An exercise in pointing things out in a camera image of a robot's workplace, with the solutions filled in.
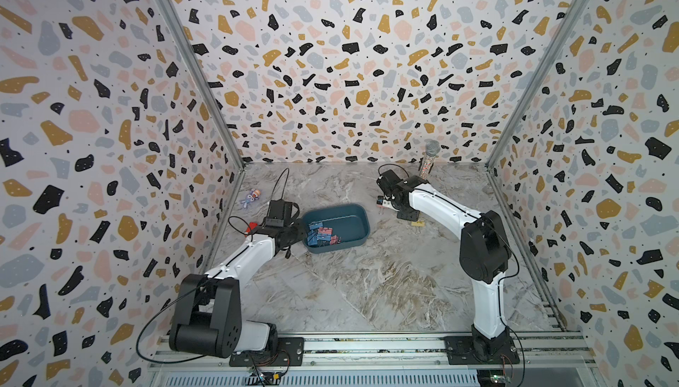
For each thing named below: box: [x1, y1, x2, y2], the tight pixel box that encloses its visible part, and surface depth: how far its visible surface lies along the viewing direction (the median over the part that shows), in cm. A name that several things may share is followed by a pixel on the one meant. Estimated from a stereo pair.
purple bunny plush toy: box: [240, 188, 262, 208], surface depth 108 cm
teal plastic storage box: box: [302, 203, 371, 254], surface depth 103 cm
